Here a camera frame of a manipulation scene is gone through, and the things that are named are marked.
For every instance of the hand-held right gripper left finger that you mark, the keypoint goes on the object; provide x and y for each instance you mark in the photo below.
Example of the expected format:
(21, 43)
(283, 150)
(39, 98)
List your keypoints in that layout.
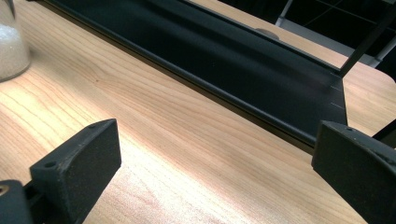
(77, 168)

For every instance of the grey metal stand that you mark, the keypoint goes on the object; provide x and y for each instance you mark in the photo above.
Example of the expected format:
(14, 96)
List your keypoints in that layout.
(314, 32)

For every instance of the black metal two-tier shelf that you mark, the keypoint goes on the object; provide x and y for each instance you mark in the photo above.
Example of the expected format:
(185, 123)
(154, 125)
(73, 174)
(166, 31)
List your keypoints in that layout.
(218, 62)

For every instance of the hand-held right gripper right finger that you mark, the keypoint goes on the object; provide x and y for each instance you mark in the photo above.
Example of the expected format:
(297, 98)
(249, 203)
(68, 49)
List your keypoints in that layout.
(358, 174)

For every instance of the grey round table grommet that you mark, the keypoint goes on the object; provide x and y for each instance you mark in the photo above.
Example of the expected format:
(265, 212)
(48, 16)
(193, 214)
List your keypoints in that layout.
(267, 33)

